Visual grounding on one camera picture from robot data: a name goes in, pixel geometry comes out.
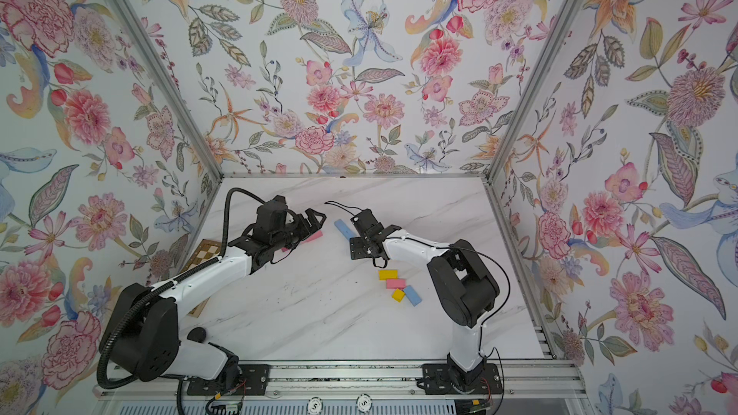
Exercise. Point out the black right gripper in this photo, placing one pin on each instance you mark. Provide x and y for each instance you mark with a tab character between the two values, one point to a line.
357	248

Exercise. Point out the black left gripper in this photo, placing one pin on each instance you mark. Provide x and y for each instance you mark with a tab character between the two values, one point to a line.
307	231

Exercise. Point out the pink rectangular block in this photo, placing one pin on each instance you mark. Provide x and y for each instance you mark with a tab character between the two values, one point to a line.
314	237

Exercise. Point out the light blue long block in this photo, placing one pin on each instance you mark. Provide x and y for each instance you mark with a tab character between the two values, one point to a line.
344	229

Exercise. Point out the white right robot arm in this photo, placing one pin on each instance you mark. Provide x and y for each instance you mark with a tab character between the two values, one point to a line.
465	288

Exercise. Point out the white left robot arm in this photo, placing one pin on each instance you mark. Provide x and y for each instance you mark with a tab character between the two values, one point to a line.
143	340

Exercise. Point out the yellow upright block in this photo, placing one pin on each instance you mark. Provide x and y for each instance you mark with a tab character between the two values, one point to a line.
385	275

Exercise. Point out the pink lower block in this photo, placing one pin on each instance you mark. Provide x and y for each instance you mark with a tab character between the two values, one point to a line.
396	284

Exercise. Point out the small yellow cube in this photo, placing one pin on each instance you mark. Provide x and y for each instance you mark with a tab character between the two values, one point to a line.
398	295

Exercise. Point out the wooden chessboard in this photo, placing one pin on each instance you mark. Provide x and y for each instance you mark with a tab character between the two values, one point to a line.
207	249

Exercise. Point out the black round puck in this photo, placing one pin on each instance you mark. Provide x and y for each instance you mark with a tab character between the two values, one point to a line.
198	335

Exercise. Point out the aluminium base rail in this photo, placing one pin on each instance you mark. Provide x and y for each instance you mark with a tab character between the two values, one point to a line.
405	379

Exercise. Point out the aluminium frame post right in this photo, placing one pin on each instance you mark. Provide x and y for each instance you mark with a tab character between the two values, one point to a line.
540	72

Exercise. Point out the aluminium frame post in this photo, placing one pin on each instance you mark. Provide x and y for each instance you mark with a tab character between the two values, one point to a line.
133	26
540	72

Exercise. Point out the aluminium frame post left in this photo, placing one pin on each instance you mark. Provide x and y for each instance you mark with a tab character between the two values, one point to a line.
133	26

